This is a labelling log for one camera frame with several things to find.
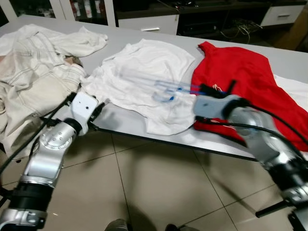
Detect grey robot left leg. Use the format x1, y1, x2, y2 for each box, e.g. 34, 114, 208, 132
105, 219, 130, 231

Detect blue plastic hanger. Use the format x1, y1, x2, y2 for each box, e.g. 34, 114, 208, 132
118, 72, 217, 103

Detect red garment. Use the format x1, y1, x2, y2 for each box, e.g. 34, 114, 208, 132
192, 41, 308, 154

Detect white drawer with handle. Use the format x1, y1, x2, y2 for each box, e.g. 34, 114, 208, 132
260, 5, 306, 27
118, 14, 180, 35

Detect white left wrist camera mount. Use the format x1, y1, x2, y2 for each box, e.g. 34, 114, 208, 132
71, 91, 100, 135

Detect tangled white cables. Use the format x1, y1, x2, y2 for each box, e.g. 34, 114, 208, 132
221, 19, 263, 44

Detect large white cloth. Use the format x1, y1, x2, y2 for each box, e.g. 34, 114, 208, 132
0, 24, 109, 58

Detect white glass-door cabinet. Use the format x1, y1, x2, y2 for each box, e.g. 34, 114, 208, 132
0, 0, 117, 27

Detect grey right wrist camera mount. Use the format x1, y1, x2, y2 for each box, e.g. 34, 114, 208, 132
193, 95, 242, 119

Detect white t-shirt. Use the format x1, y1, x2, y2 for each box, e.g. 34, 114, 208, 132
81, 39, 197, 136

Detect plain white garment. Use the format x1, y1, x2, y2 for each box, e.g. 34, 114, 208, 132
274, 75, 308, 97

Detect black TV stand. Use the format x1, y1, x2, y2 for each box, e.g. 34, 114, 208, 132
115, 0, 308, 49

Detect cream jacket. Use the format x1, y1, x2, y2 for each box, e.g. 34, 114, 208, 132
0, 31, 87, 157

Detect grey robot right leg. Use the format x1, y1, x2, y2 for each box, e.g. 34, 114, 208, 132
165, 224, 186, 231

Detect grey robot leg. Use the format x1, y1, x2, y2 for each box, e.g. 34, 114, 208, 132
165, 224, 186, 231
105, 219, 130, 231

